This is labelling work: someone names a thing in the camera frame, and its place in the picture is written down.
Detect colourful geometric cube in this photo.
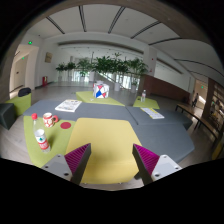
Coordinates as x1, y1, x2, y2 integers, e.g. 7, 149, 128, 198
93, 83, 109, 99

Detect open magazine on table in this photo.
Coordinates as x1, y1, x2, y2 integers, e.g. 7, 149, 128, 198
55, 99, 81, 112

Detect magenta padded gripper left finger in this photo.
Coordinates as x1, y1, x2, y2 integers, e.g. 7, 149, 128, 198
42, 143, 91, 185

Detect green cube seat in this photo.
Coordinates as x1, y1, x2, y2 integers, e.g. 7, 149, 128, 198
7, 94, 32, 116

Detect dark grey cube seat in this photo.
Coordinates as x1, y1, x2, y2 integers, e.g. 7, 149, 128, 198
0, 103, 16, 130

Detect clear water bottle red cap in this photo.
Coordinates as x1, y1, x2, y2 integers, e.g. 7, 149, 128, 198
31, 113, 51, 153

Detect black bag on seat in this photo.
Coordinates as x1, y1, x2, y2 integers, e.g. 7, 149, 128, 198
18, 87, 31, 97

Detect row of potted plants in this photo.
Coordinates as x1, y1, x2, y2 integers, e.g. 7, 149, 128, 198
56, 53, 148, 91

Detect red patterned ceramic mug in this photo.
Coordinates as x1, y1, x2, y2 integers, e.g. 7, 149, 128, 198
43, 112, 58, 128

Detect seated person in distance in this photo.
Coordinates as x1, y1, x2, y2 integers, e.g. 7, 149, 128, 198
192, 93, 199, 108

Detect yellow white leaflet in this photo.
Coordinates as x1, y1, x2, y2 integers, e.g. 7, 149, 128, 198
141, 108, 164, 119

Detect round red coaster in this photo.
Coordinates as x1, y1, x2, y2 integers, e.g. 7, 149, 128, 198
60, 122, 71, 129

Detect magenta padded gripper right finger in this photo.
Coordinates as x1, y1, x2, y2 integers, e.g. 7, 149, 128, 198
132, 144, 181, 185

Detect long wooden bench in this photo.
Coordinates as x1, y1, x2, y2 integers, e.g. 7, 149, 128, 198
175, 104, 223, 144

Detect red floor bin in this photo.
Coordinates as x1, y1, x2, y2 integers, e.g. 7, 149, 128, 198
42, 76, 47, 87

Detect distant clear water bottle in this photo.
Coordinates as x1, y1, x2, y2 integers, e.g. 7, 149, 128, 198
141, 90, 146, 102

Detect framed wall picture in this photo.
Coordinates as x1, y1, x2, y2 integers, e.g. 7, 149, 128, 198
45, 52, 53, 63

